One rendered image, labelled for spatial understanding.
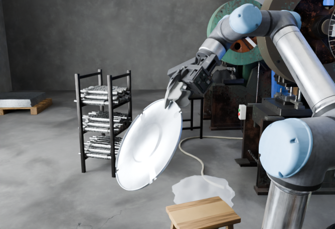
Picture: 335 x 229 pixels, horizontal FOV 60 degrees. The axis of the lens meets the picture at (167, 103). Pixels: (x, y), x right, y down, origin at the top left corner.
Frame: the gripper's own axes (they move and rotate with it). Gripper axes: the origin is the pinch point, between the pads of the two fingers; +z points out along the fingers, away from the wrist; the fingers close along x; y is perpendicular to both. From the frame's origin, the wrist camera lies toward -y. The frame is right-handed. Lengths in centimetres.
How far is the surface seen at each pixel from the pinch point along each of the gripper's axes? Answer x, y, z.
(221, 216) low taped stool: 89, -27, 14
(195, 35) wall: 279, -490, -321
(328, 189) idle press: 205, -34, -59
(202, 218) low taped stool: 83, -31, 20
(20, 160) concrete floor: 65, -255, 83
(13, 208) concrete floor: 52, -158, 97
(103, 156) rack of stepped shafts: 95, -172, 28
